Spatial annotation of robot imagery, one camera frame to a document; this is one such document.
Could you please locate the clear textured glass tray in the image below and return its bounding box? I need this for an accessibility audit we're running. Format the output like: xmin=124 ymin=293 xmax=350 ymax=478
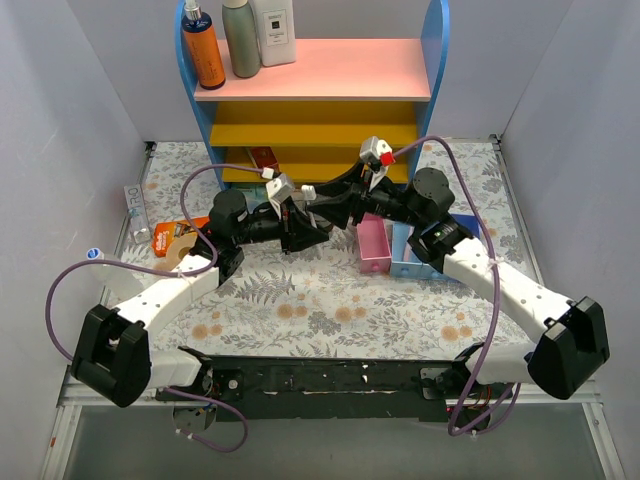
xmin=311 ymin=218 xmax=357 ymax=260

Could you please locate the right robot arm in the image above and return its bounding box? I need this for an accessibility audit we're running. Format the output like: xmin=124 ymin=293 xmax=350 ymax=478
xmin=302 ymin=167 xmax=610 ymax=400

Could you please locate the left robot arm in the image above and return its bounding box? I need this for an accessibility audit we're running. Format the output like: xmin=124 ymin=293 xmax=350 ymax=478
xmin=71 ymin=189 xmax=331 ymax=407

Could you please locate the teal soap box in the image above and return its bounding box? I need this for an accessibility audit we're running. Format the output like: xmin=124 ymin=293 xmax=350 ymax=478
xmin=243 ymin=184 xmax=268 ymax=211

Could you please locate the pink drawer box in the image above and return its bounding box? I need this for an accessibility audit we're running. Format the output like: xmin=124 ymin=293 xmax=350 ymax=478
xmin=356 ymin=214 xmax=391 ymax=274

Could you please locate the red small box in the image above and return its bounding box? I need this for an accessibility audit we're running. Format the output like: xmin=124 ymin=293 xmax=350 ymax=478
xmin=246 ymin=147 xmax=280 ymax=171

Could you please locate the light blue drawer box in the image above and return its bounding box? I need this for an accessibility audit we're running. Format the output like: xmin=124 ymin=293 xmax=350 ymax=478
xmin=390 ymin=222 xmax=429 ymax=280

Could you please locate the blue wooden shelf unit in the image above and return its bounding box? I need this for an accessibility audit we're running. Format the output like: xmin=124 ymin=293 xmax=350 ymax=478
xmin=174 ymin=1 xmax=450 ymax=188

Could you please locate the orange razor package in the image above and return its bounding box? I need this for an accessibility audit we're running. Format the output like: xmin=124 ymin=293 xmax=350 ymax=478
xmin=151 ymin=217 xmax=208 ymax=258

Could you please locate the purple blue drawer box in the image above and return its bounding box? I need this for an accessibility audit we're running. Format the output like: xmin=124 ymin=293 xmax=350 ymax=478
xmin=452 ymin=213 xmax=481 ymax=238

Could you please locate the clear water bottle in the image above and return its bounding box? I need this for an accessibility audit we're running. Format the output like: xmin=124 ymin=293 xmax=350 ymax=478
xmin=91 ymin=263 xmax=144 ymax=301

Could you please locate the white labelled bottle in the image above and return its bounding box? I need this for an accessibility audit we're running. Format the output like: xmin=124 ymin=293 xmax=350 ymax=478
xmin=251 ymin=0 xmax=296 ymax=67

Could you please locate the grey green bottle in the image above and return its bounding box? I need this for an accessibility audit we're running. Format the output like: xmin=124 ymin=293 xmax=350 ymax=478
xmin=222 ymin=0 xmax=261 ymax=78

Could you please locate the orange spray bottle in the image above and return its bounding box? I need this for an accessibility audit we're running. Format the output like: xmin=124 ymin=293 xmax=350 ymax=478
xmin=181 ymin=0 xmax=226 ymax=90

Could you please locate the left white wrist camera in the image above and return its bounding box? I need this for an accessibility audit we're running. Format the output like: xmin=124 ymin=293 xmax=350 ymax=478
xmin=261 ymin=168 xmax=295 ymax=215

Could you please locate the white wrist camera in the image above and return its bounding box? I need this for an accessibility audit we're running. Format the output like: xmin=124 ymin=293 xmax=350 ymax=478
xmin=261 ymin=168 xmax=295 ymax=215
xmin=359 ymin=136 xmax=395 ymax=191

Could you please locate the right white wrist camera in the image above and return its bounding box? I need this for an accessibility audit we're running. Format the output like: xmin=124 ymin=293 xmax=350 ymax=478
xmin=359 ymin=136 xmax=395 ymax=191

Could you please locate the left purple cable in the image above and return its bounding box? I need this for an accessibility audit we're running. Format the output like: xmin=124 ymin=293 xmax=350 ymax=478
xmin=45 ymin=164 xmax=276 ymax=454

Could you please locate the purple cable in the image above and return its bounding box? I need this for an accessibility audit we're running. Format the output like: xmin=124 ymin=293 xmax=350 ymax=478
xmin=45 ymin=164 xmax=276 ymax=454
xmin=389 ymin=135 xmax=522 ymax=437

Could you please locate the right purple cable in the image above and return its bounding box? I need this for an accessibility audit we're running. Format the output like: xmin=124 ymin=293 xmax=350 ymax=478
xmin=389 ymin=135 xmax=522 ymax=437

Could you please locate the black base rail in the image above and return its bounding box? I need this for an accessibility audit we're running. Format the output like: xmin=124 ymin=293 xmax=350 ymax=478
xmin=156 ymin=356 xmax=469 ymax=422

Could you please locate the aluminium frame rail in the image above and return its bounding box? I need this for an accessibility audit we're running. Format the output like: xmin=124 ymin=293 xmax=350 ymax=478
xmin=39 ymin=363 xmax=166 ymax=480

